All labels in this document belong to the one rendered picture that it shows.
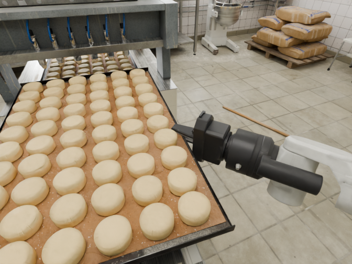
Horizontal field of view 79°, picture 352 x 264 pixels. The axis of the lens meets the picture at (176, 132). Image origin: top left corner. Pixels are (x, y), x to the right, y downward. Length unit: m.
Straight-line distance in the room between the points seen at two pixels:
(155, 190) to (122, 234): 0.08
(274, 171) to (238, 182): 1.32
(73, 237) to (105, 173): 0.11
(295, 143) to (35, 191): 0.44
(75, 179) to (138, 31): 0.70
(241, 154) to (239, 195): 1.23
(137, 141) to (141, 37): 0.61
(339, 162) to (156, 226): 0.29
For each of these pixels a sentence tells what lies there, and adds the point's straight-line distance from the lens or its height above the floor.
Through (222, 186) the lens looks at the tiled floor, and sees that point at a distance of 1.66.
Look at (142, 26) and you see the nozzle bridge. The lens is 0.97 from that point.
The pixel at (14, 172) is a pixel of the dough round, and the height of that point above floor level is 1.01.
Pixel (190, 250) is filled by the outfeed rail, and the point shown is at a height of 0.90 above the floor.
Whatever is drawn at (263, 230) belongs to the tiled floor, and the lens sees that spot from 1.55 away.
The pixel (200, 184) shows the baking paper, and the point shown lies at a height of 1.00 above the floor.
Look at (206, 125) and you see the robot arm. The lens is 0.42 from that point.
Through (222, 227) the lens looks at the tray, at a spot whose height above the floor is 1.00.
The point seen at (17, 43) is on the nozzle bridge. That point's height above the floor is 1.07.
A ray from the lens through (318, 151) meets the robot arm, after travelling 0.42.
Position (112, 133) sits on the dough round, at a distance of 0.48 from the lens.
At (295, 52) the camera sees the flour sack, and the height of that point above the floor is 0.21.
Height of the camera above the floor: 1.31
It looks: 39 degrees down
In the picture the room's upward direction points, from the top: straight up
